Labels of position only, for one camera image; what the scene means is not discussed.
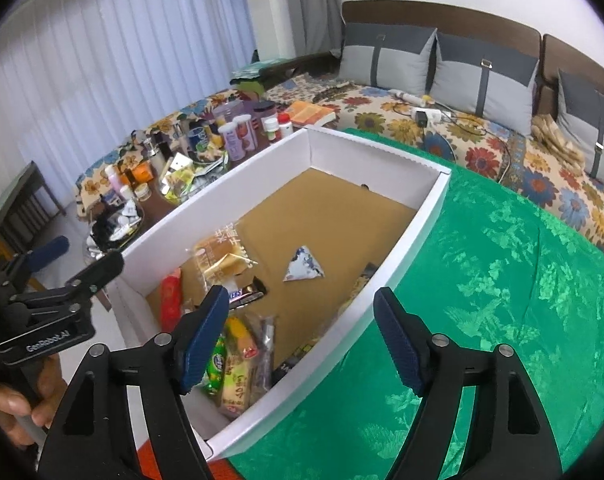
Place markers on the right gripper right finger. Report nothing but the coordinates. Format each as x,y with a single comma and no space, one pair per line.
509,435

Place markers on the black yellow snack bag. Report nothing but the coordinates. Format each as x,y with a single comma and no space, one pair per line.
302,350

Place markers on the grey curtain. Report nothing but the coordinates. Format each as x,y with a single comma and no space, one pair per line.
317,25

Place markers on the red snack packet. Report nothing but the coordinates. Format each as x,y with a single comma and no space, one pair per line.
171,300

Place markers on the green sausage snack packet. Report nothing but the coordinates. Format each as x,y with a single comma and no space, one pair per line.
214,371

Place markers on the grey pillow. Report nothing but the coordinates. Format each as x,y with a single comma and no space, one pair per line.
392,57
581,118
486,80

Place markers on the dark clear stick packet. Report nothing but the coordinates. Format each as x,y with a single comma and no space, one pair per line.
264,365

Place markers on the left grey pillow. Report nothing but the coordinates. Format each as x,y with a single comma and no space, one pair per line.
392,57

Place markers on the folded beige cloth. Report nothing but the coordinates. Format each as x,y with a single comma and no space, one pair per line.
546,132

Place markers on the snickers chocolate bar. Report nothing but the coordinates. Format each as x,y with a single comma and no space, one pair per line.
247,294

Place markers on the bread cake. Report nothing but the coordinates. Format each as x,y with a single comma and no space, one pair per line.
221,256

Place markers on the green patterned cloth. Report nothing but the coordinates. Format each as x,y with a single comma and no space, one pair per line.
495,269

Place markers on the white cardboard box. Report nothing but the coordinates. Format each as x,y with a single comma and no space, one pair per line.
349,199

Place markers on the person's left hand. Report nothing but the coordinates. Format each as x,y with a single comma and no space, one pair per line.
14,404

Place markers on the white triangular snack packet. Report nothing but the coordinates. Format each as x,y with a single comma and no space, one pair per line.
303,266

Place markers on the orange book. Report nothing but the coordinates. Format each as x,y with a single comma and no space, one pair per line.
304,114

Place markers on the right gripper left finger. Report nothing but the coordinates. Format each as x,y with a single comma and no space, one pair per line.
92,434

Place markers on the white sheer curtain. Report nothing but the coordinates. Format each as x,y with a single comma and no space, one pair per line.
76,76

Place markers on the white power strip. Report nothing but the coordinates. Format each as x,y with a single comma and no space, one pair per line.
424,116

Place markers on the small orange bun packet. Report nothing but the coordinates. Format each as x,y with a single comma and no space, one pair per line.
242,335

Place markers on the beige wafer packet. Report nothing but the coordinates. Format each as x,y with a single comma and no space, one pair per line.
237,380

